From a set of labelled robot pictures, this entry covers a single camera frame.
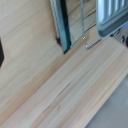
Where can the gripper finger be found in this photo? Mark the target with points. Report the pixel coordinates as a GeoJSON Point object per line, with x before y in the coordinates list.
{"type": "Point", "coordinates": [1, 53]}

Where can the grey ribbed oven tray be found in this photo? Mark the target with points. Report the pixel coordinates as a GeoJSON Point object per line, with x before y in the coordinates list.
{"type": "Point", "coordinates": [111, 15]}

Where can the metal rack frame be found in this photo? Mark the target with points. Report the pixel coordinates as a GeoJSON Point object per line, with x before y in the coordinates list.
{"type": "Point", "coordinates": [63, 23]}

